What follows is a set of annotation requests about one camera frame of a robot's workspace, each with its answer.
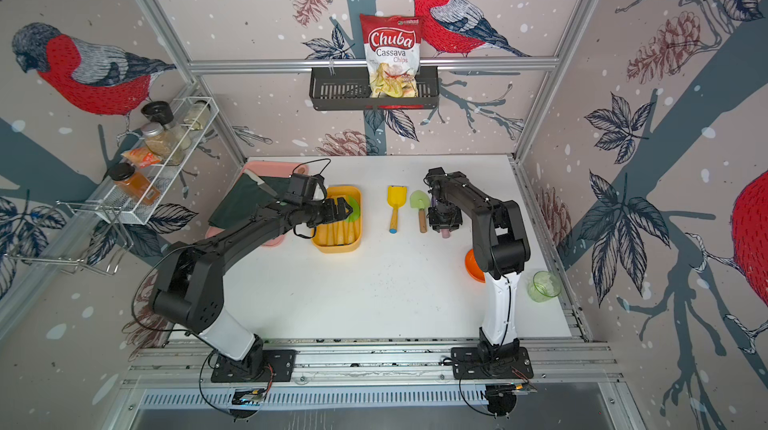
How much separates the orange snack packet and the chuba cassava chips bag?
60 cm

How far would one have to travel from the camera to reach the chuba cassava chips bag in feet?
2.73

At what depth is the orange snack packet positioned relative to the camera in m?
0.71
